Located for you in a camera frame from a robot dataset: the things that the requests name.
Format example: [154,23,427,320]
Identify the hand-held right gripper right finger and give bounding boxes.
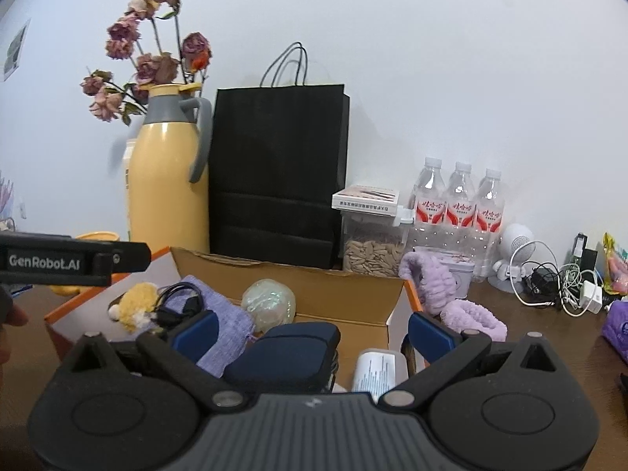
[378,311,565,408]

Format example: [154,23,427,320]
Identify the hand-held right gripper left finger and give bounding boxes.
[64,310,248,410]

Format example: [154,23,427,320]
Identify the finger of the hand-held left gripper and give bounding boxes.
[71,236,152,274]

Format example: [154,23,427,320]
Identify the purple woven pouch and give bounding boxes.
[169,275,257,378]

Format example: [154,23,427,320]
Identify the yellow white plush hamster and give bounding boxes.
[108,282,160,334]

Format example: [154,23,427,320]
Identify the translucent white plastic box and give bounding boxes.
[352,348,406,402]

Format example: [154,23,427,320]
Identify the navy zip case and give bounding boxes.
[223,321,341,394]

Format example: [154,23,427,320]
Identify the red orange cardboard box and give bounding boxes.
[44,246,425,393]

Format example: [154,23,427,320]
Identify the person's left hand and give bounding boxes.
[0,286,29,366]

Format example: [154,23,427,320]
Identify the yellow mug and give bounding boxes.
[49,232,121,298]

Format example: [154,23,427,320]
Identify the fluffy purple headband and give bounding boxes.
[399,250,463,316]
[440,299,508,343]

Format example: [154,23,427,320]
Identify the yellow thermos jug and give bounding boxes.
[126,83,213,256]

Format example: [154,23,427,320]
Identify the clear seed container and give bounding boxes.
[332,185,415,278]

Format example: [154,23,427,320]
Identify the small white robot toy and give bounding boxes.
[488,223,537,292]

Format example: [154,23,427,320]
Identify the water bottle red label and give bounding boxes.
[413,157,448,251]
[473,168,507,278]
[445,161,476,256]

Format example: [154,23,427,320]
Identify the black paper bag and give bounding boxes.
[208,42,351,270]

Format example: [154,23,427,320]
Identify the purple tissue pack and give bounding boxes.
[601,299,628,360]

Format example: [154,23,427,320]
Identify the dried pink roses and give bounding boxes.
[81,0,213,126]

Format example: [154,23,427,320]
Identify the colourful snack packet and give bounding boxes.
[601,233,628,296]

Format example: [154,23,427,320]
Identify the tangle of charger cables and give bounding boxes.
[510,240,604,316]

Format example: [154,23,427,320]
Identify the wall poster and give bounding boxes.
[2,18,31,82]

